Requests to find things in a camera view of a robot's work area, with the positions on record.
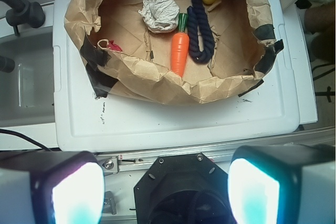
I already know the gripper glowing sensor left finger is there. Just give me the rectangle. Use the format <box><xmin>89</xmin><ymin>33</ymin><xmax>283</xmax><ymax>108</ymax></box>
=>
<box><xmin>1</xmin><ymin>151</ymin><xmax>104</xmax><ymax>223</ymax></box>

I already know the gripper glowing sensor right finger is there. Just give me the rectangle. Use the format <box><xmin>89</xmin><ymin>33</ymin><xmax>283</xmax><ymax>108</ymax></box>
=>
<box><xmin>227</xmin><ymin>144</ymin><xmax>335</xmax><ymax>223</ymax></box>

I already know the crumpled white paper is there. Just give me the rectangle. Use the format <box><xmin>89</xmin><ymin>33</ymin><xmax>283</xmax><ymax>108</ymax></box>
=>
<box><xmin>138</xmin><ymin>0</ymin><xmax>180</xmax><ymax>34</ymax></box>

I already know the white plastic lid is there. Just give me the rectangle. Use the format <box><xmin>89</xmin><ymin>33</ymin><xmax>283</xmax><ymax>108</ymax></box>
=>
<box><xmin>52</xmin><ymin>0</ymin><xmax>301</xmax><ymax>153</ymax></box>

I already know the clear plastic bin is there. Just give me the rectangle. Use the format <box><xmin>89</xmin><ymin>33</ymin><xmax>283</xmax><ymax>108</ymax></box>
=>
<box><xmin>1</xmin><ymin>32</ymin><xmax>55</xmax><ymax>127</ymax></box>

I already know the red cloth piece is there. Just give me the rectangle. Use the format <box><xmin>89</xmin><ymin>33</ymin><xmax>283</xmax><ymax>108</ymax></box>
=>
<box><xmin>108</xmin><ymin>40</ymin><xmax>123</xmax><ymax>52</ymax></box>

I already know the orange toy carrot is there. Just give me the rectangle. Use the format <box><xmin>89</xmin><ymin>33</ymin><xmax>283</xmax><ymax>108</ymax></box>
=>
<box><xmin>171</xmin><ymin>13</ymin><xmax>190</xmax><ymax>77</ymax></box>

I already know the brown paper bag tray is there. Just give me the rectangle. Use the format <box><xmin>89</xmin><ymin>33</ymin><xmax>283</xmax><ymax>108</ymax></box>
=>
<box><xmin>65</xmin><ymin>0</ymin><xmax>283</xmax><ymax>105</ymax></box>

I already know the aluminium rail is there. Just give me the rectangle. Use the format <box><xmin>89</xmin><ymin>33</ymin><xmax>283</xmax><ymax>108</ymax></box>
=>
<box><xmin>96</xmin><ymin>126</ymin><xmax>335</xmax><ymax>175</ymax></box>

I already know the black cable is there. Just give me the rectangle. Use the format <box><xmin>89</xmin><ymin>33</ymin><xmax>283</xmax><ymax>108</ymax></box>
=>
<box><xmin>0</xmin><ymin>128</ymin><xmax>53</xmax><ymax>152</ymax></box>

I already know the black octagonal mount plate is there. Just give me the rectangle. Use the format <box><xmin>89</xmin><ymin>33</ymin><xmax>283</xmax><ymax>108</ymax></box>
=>
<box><xmin>134</xmin><ymin>153</ymin><xmax>235</xmax><ymax>223</ymax></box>

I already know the dark blue rope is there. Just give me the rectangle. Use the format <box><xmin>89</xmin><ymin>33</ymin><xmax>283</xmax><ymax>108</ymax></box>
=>
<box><xmin>186</xmin><ymin>0</ymin><xmax>213</xmax><ymax>64</ymax></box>

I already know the black clamp handle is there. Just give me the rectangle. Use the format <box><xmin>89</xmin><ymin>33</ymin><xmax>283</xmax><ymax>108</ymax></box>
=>
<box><xmin>1</xmin><ymin>0</ymin><xmax>46</xmax><ymax>37</ymax></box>

